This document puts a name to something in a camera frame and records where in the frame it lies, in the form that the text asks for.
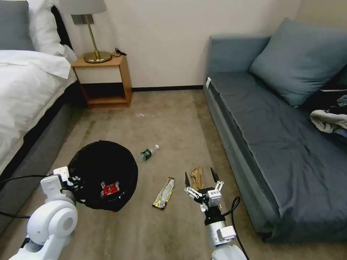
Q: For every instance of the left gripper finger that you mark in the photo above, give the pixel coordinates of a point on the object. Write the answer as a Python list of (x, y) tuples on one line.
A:
[(75, 178)]

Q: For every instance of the red snack wrapper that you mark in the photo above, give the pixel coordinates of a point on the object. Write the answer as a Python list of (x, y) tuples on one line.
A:
[(109, 189)]

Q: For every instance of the metal wall switch plate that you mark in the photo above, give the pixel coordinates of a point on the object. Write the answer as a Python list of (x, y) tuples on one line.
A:
[(81, 19)]

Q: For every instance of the pile of clothes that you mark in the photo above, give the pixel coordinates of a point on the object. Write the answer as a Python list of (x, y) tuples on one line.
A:
[(329, 116)]

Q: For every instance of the wooden nightstand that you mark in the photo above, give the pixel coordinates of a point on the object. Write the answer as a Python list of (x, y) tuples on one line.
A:
[(101, 78)]

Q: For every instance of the blue-grey sofa cushion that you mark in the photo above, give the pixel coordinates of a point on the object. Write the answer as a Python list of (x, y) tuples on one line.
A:
[(298, 59)]

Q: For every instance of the green label plastic bottle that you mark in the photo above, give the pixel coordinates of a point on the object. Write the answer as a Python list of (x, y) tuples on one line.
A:
[(147, 153)]

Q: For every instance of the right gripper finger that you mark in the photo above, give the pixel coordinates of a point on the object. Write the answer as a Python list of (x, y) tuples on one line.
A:
[(188, 187), (216, 180)]

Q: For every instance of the white sofa tag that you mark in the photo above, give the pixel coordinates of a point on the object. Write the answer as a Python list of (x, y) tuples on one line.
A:
[(208, 83)]

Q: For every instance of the brass table lamp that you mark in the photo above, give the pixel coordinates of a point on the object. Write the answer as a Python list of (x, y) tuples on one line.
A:
[(95, 55)]

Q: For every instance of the blue-grey sofa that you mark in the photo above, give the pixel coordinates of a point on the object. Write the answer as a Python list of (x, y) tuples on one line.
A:
[(265, 140)]

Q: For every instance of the silver snack wrapper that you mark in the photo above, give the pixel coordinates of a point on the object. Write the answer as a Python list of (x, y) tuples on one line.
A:
[(164, 193)]

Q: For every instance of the grey bed base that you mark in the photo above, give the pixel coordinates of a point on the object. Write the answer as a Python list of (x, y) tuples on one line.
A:
[(35, 151)]

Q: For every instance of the black mesh trash bin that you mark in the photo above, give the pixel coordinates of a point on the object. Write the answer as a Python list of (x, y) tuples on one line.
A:
[(95, 162)]

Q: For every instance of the white pillow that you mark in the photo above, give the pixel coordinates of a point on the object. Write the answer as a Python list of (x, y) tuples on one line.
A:
[(44, 27)]

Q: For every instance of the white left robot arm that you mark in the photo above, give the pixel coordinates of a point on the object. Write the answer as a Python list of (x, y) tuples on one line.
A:
[(51, 222)]

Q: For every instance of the small white floor scrap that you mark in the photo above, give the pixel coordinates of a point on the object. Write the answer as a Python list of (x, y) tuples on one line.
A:
[(142, 115)]

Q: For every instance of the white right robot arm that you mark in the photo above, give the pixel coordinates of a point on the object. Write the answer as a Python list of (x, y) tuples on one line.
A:
[(222, 238)]

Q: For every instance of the white bed duvet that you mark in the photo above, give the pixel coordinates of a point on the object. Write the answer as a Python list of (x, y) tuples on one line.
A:
[(29, 92)]

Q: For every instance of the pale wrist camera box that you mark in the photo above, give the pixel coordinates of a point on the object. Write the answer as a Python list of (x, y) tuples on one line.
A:
[(214, 197), (61, 173)]

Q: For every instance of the grey padded headboard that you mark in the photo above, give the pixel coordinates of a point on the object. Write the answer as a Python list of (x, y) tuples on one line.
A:
[(13, 24)]

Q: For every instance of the brown crumpled paper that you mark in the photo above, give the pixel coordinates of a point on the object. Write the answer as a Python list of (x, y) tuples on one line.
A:
[(197, 176)]

